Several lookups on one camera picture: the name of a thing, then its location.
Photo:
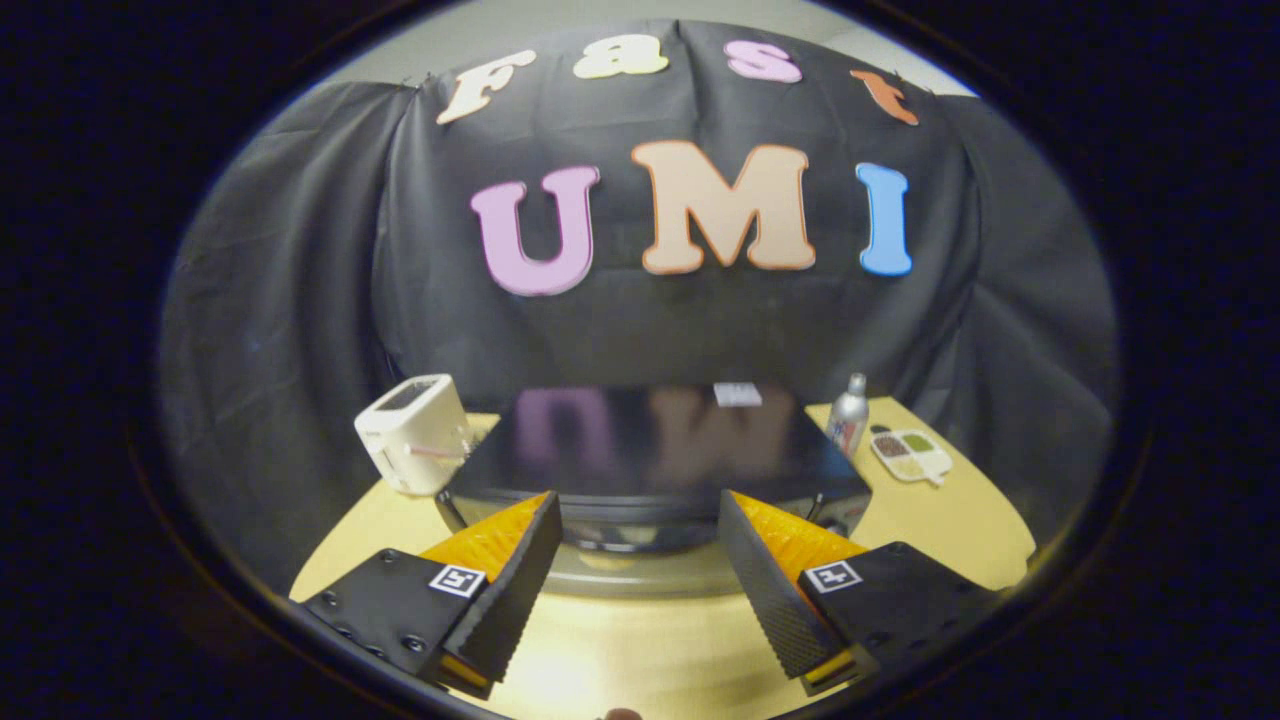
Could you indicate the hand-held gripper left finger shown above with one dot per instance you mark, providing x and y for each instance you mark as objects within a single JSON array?
[{"x": 520, "y": 590}]

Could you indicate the white pop-up toaster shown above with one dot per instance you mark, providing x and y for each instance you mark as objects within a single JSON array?
[{"x": 415, "y": 435}]

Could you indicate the white divided snack tray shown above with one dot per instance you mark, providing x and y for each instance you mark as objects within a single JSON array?
[{"x": 910, "y": 455}]

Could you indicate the silver drink bottle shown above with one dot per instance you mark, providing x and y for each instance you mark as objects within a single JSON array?
[{"x": 848, "y": 420}]

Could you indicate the black toaster oven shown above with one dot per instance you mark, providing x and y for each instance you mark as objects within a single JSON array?
[{"x": 650, "y": 450}]

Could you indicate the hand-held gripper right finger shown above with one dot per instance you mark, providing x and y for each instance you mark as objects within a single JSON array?
[{"x": 770, "y": 595}]

